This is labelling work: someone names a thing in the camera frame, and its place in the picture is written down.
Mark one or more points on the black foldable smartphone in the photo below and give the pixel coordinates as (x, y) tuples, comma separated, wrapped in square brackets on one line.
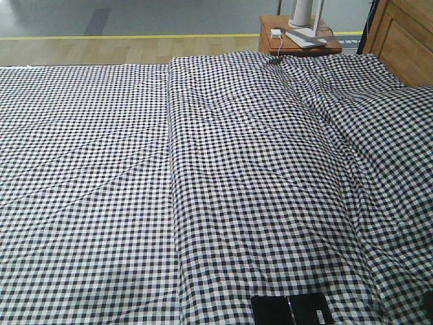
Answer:
[(310, 308)]

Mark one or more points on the checkered bed sheet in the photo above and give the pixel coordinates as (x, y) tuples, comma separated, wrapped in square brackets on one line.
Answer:
[(86, 225)]

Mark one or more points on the checkered folded duvet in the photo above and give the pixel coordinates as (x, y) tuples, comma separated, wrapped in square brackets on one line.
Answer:
[(298, 176)]

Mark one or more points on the white charger adapter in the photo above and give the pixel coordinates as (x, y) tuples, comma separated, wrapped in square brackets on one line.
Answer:
[(275, 33)]

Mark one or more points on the wooden nightstand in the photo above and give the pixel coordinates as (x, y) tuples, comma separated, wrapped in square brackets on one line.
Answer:
[(285, 46)]

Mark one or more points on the white cylindrical appliance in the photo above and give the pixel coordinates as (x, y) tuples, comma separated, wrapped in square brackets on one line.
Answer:
[(301, 13)]

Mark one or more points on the wooden headboard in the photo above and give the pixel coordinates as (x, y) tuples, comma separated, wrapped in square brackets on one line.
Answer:
[(400, 35)]

